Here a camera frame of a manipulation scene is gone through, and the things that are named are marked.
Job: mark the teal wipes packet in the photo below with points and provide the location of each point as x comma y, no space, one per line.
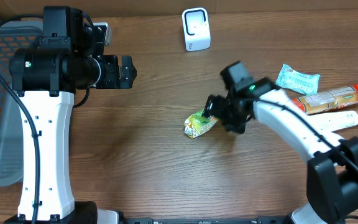
302,83

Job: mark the orange spaghetti package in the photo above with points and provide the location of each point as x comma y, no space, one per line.
328,100

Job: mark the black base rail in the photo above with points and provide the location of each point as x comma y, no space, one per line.
258,220

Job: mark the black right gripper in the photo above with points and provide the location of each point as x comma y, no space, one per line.
217,106

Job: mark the green yellow snack packet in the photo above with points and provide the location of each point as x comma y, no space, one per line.
196,124

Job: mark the grey plastic shopping basket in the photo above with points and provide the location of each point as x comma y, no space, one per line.
13,35

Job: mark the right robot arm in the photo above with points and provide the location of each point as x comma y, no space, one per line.
332,161

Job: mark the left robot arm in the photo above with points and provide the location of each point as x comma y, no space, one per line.
69,57

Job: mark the white barcode scanner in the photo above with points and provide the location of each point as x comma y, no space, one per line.
196,29

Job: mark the white shampoo tube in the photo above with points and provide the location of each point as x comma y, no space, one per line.
334,121

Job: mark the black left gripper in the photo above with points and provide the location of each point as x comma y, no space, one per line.
112,71

